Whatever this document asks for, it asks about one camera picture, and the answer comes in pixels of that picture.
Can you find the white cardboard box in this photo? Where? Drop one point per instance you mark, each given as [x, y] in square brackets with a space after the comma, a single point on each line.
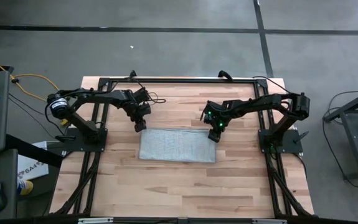
[32, 169]

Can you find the black diagonal bar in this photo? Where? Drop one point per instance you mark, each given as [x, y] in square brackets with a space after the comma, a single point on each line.
[32, 151]

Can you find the grey metal side table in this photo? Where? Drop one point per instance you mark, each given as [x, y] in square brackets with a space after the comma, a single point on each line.
[357, 130]

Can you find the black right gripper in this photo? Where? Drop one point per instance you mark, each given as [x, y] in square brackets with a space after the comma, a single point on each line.
[216, 118]

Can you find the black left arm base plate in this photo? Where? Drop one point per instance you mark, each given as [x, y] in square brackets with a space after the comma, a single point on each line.
[99, 144]

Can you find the silver metal bracket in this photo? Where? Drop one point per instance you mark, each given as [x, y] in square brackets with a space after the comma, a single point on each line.
[269, 221]
[94, 221]

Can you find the grey microfiber towel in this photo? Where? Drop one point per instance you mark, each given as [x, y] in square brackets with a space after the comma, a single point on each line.
[177, 145]

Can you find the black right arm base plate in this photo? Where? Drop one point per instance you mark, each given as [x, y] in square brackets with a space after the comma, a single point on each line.
[294, 146]

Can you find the black aluminium table frame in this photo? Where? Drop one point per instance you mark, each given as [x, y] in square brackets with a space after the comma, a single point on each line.
[181, 80]

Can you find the black frame clamp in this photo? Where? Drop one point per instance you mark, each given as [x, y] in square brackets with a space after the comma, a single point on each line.
[132, 75]

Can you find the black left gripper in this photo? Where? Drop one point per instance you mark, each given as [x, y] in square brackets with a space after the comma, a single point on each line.
[139, 112]

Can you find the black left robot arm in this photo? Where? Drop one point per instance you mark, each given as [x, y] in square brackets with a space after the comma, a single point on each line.
[104, 96]

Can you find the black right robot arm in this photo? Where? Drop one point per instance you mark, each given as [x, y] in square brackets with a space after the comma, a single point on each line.
[259, 102]

